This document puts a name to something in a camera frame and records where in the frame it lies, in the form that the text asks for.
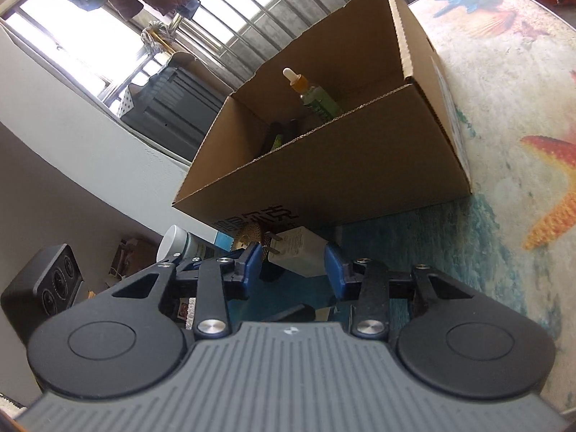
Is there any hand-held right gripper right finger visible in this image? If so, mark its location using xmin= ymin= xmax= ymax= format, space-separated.
xmin=325 ymin=242 xmax=473 ymax=338

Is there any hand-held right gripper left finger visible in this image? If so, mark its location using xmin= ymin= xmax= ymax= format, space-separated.
xmin=112 ymin=242 xmax=262 ymax=338

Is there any white charger plug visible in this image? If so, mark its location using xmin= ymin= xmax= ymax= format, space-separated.
xmin=263 ymin=227 xmax=334 ymax=279

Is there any brown cardboard box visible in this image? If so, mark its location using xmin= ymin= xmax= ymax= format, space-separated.
xmin=171 ymin=0 xmax=472 ymax=235

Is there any green glass dropper bottle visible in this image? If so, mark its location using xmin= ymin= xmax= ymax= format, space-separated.
xmin=283 ymin=67 xmax=343 ymax=122

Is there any black jar with gold lid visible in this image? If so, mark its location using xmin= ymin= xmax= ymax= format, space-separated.
xmin=229 ymin=229 xmax=271 ymax=253

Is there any white bottle with green label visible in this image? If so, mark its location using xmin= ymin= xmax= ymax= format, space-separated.
xmin=157 ymin=225 xmax=226 ymax=264

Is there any grey plastic crate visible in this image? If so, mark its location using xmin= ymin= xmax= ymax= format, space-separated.
xmin=119 ymin=65 xmax=235 ymax=159

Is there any white perforated basket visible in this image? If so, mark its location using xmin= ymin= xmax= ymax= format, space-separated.
xmin=110 ymin=85 xmax=138 ymax=118

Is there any metal window railing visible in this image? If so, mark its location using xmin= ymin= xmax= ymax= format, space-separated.
xmin=0 ymin=0 xmax=406 ymax=102

